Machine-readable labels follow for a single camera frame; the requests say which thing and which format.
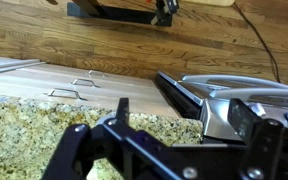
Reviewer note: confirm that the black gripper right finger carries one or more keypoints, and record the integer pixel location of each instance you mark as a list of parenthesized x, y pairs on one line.
[(267, 150)]

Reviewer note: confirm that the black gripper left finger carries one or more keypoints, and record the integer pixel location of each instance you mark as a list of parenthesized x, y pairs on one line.
[(80, 150)]

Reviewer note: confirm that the stainless steel gas stove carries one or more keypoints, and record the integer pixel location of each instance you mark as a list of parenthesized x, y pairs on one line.
[(217, 123)]

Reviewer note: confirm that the white drawer cabinet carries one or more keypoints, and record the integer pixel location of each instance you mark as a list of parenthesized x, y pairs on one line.
[(124, 90)]

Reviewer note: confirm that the white panel door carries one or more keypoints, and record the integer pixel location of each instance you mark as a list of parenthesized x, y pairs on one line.
[(4, 65)]

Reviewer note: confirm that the light wooden board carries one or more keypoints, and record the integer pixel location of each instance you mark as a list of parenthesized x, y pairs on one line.
[(210, 2)]

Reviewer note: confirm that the black bar clamp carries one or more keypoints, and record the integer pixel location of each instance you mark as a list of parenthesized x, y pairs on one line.
[(165, 10)]

